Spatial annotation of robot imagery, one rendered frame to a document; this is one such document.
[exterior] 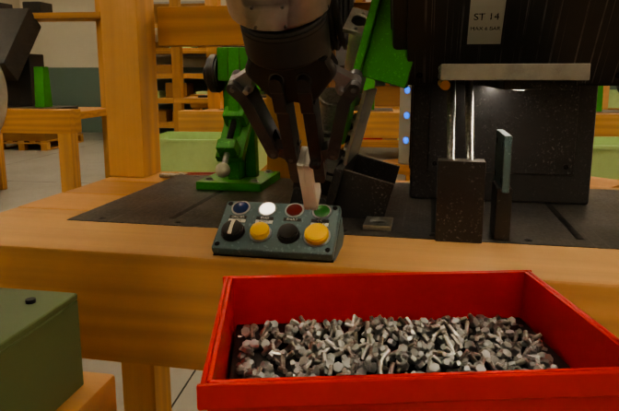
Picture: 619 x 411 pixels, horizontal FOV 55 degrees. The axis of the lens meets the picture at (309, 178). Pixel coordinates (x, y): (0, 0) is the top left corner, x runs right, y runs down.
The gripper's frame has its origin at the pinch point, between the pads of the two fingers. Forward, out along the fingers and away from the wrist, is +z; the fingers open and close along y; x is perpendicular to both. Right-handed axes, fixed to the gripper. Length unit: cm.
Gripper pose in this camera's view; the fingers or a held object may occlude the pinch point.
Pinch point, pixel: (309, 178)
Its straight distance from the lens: 63.9
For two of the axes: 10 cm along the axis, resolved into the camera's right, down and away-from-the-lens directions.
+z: 1.1, 7.0, 7.0
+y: 9.8, 0.3, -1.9
